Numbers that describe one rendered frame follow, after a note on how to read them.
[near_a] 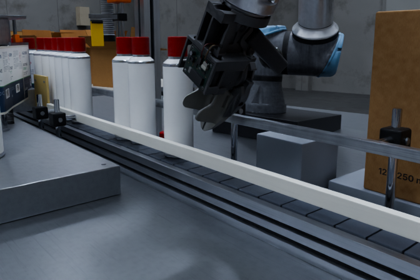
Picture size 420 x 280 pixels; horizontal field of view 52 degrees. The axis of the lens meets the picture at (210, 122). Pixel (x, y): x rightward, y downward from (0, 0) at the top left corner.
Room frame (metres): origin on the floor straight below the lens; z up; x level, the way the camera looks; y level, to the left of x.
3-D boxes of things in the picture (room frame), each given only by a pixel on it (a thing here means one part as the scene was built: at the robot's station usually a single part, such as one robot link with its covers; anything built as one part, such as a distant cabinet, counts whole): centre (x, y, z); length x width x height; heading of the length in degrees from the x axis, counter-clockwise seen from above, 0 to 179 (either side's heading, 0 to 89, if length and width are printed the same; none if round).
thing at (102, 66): (2.86, 0.56, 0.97); 0.51 x 0.42 x 0.37; 146
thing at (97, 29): (1.00, 0.26, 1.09); 0.03 x 0.01 x 0.06; 130
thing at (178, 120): (0.73, 0.05, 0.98); 0.05 x 0.05 x 0.20
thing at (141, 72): (0.83, 0.13, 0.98); 0.05 x 0.05 x 0.20
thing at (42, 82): (1.17, 0.46, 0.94); 0.10 x 0.01 x 0.09; 40
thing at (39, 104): (1.04, 0.40, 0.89); 0.06 x 0.03 x 0.12; 130
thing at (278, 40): (1.20, -0.15, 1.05); 0.13 x 0.12 x 0.14; 72
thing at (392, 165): (0.52, -0.22, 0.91); 0.07 x 0.03 x 0.17; 130
